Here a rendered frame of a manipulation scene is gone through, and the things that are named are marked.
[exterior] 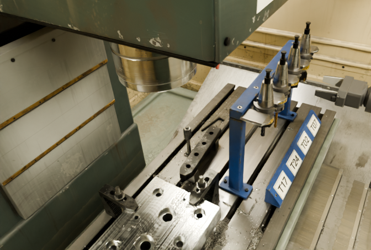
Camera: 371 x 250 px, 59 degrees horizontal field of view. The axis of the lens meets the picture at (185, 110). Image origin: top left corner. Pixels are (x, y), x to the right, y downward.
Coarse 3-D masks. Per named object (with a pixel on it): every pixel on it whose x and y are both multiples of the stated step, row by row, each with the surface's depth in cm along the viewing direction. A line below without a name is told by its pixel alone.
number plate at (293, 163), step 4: (292, 152) 110; (292, 156) 109; (296, 156) 111; (288, 160) 108; (292, 160) 109; (296, 160) 110; (300, 160) 112; (288, 164) 107; (292, 164) 108; (296, 164) 110; (292, 168) 107; (296, 168) 109; (292, 172) 107; (296, 172) 108
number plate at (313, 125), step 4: (312, 116) 125; (312, 120) 124; (316, 120) 126; (308, 124) 121; (312, 124) 123; (316, 124) 125; (308, 128) 121; (312, 128) 122; (316, 128) 124; (312, 132) 121
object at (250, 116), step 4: (248, 108) 89; (248, 112) 87; (252, 112) 87; (256, 112) 87; (260, 112) 87; (244, 116) 86; (248, 116) 86; (252, 116) 86; (256, 116) 86; (260, 116) 86; (264, 116) 85; (268, 116) 85; (244, 120) 85; (248, 120) 85; (252, 120) 85; (256, 120) 84; (260, 120) 84; (264, 120) 84; (268, 120) 84; (256, 124) 84; (260, 124) 83; (264, 124) 83
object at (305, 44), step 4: (304, 36) 106; (308, 36) 105; (300, 40) 107; (304, 40) 106; (308, 40) 106; (300, 44) 108; (304, 44) 107; (308, 44) 107; (300, 48) 108; (304, 48) 107; (308, 48) 107; (300, 52) 108; (304, 52) 108; (308, 52) 108
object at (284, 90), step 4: (272, 80) 97; (288, 80) 97; (288, 84) 96; (276, 88) 94; (280, 88) 94; (284, 88) 93; (288, 88) 94; (280, 92) 95; (284, 92) 95; (288, 92) 95
